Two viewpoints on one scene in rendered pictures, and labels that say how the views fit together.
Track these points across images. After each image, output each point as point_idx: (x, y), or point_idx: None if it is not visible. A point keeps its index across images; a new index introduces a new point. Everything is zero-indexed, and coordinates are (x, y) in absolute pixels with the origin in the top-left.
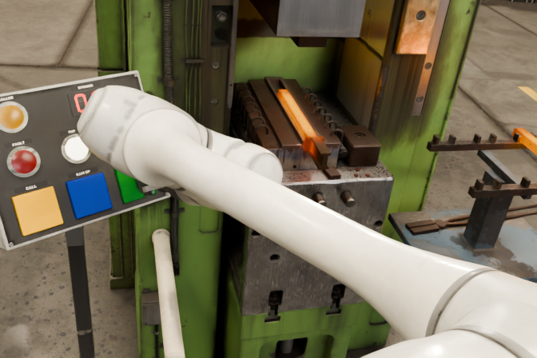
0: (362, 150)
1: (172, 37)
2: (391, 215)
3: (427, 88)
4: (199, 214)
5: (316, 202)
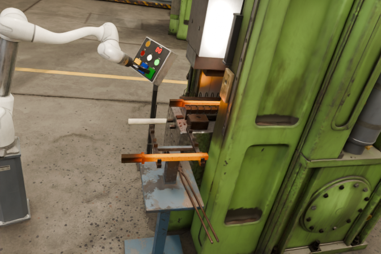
0: (188, 118)
1: None
2: None
3: (226, 123)
4: None
5: (70, 33)
